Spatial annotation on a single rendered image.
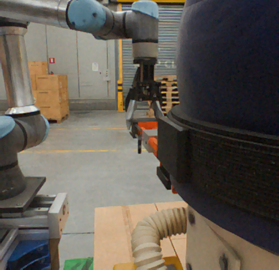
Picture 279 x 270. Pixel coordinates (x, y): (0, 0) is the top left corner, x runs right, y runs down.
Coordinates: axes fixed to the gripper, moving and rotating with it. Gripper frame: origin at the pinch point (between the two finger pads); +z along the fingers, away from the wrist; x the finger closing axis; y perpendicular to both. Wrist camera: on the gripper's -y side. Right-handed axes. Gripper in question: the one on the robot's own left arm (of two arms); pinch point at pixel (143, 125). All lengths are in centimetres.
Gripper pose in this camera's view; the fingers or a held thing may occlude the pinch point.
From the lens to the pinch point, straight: 80.3
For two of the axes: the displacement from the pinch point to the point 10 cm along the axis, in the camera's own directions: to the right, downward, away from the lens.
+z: 0.0, 9.8, 1.9
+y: 1.8, 1.9, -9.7
